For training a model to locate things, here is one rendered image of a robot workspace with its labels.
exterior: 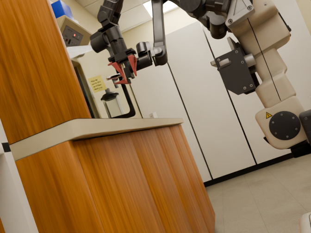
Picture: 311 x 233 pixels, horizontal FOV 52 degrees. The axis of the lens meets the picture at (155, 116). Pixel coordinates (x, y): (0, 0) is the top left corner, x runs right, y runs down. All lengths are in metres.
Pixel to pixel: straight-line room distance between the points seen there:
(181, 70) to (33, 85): 3.25
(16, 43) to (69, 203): 0.97
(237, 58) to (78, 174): 0.74
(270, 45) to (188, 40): 3.37
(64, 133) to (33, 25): 0.88
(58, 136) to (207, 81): 3.84
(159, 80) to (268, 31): 3.38
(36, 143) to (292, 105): 0.85
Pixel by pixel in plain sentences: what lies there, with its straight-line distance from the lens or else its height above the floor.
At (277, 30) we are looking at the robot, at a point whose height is 1.05.
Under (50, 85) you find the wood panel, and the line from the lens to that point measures 1.43.
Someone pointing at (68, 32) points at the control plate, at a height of 1.46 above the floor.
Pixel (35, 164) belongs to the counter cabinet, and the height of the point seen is 0.88.
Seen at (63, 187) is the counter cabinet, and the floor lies 0.81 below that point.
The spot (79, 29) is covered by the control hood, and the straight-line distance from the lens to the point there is 1.70.
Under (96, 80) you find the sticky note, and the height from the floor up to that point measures 1.21.
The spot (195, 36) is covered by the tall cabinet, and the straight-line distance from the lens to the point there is 4.59.
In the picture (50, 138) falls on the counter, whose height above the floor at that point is 0.92.
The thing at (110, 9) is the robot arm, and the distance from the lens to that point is 1.28.
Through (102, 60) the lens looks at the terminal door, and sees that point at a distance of 1.63.
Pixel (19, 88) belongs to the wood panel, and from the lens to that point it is 1.51.
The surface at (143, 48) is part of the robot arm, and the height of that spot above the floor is 1.26.
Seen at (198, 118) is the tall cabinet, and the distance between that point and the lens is 4.44.
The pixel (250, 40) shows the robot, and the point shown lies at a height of 1.06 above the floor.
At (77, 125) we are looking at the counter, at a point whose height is 0.92.
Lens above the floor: 0.83
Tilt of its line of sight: 4 degrees up
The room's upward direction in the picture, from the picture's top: 21 degrees counter-clockwise
